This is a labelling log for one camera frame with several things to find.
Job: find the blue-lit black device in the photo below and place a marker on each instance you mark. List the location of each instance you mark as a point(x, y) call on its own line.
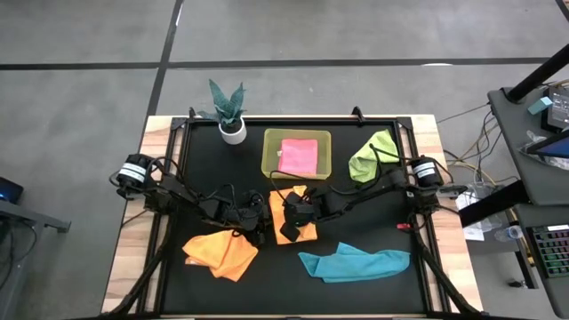
point(9, 191)

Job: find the teal microfiber towel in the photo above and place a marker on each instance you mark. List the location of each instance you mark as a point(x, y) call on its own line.
point(351, 266)

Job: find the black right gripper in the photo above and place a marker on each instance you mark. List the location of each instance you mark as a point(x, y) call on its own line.
point(302, 211)

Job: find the orange microfiber towel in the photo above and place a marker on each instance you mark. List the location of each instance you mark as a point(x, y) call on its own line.
point(275, 218)
point(222, 253)

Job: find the black blue-screen monitor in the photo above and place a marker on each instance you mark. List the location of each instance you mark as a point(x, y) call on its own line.
point(555, 147)

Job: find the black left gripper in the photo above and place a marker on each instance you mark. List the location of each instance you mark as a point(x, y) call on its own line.
point(251, 215)

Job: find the grey keyboard desk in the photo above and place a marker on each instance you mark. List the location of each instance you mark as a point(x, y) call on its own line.
point(558, 298)

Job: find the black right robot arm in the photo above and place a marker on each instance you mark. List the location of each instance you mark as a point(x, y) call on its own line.
point(378, 184)

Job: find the grey side desk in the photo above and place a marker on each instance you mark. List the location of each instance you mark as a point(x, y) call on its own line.
point(542, 178)

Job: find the black desk foot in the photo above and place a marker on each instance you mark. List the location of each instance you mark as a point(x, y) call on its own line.
point(493, 203)

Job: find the green snake plant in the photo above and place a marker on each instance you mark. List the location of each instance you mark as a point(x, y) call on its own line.
point(226, 104)

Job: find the white paper sheet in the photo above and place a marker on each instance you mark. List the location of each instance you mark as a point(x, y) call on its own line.
point(473, 231)

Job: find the backlit keyboard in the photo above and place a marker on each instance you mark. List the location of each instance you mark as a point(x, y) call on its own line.
point(551, 251)

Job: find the pink microfiber towel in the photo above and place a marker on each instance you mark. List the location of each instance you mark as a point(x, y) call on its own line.
point(298, 155)

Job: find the small teal box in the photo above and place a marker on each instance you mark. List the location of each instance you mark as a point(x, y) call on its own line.
point(540, 106)

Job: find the green microfiber towel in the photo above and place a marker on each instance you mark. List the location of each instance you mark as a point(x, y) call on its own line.
point(362, 171)

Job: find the grey desk with legs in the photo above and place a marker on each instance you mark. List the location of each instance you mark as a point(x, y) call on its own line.
point(26, 218)

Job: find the clear plastic bottle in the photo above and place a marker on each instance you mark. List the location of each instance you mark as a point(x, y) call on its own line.
point(511, 233)

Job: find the black table frame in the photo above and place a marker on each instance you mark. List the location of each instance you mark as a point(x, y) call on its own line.
point(446, 275)

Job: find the black pole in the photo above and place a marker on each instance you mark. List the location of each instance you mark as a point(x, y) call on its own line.
point(538, 73)

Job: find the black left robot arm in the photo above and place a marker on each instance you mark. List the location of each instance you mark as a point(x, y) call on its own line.
point(178, 197)

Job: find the yellow translucent plastic bin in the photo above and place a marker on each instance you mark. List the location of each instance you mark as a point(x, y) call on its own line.
point(271, 151)

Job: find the black frame clamp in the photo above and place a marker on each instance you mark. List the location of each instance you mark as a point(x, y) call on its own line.
point(192, 113)
point(357, 113)

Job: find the black flat device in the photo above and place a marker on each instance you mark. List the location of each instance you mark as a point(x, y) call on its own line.
point(558, 111)

